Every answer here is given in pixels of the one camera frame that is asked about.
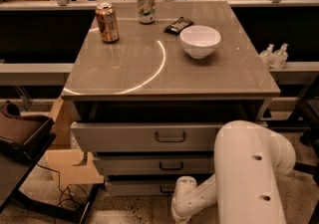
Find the grey bottom drawer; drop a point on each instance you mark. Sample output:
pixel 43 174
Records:
pixel 136 188

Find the grey drawer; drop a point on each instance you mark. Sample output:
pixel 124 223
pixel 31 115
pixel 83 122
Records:
pixel 145 137
pixel 136 188
pixel 154 164

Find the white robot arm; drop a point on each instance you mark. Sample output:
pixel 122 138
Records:
pixel 247 160

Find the grey drawer cabinet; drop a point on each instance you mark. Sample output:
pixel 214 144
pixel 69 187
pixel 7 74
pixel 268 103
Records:
pixel 147 77

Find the grey middle drawer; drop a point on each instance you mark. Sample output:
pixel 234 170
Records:
pixel 154 164

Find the grey top drawer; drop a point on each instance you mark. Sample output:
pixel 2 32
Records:
pixel 145 137

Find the white bowl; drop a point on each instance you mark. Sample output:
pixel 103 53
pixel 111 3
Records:
pixel 199 41

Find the black snack bar packet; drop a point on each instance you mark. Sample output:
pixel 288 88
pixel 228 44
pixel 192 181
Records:
pixel 177 26

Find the gold soda can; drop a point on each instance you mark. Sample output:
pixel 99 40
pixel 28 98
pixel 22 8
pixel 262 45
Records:
pixel 107 22

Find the green white soda can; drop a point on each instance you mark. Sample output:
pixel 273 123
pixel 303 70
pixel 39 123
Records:
pixel 146 11

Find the clear pump bottle left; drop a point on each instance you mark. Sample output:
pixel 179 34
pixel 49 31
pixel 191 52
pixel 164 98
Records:
pixel 265 55

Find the clear pump bottle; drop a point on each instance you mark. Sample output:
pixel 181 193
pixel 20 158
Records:
pixel 279 57
pixel 265 55

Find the clear pump bottle right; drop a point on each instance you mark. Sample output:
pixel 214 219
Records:
pixel 279 57

